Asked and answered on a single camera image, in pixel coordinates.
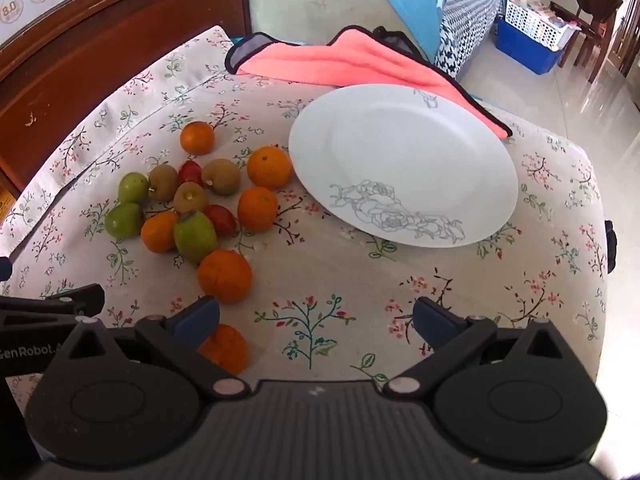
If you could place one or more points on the blue storage bin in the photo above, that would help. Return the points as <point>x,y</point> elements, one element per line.
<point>525,52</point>

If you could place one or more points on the small orange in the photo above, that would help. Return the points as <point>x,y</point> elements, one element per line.
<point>231,352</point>
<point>197,137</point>
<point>159,232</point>
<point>225,276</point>
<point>257,208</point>
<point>269,166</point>

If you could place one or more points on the white floral print plate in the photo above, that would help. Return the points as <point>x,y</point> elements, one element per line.
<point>410,160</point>

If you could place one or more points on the brown wooden cabinet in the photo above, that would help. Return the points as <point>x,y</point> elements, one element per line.
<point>100,50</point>

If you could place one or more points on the white plastic basket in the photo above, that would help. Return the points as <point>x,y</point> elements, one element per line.
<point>530,22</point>

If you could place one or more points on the brown kiwi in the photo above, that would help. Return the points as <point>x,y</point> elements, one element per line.
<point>221,176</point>
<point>190,197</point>
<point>163,181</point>

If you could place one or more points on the floral tablecloth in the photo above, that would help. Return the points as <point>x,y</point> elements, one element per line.
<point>325,270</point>

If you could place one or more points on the dark wooden chair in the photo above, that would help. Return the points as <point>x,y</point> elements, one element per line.
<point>597,2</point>

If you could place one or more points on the yellow box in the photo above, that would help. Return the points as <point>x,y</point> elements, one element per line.
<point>4,205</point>

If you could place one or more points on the coral towel with black trim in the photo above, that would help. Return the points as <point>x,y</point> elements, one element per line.
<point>350,60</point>

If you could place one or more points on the pale green armchair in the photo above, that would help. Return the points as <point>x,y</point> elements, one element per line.
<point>310,5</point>

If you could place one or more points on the black and white patterned cloth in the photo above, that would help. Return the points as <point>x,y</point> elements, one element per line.
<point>470,20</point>

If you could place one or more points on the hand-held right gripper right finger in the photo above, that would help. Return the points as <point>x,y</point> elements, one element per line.
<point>432,321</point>

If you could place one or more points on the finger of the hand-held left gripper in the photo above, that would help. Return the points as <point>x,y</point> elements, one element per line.
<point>4,270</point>
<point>75,300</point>

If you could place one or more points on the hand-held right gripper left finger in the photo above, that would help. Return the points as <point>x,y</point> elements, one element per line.
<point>197,317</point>

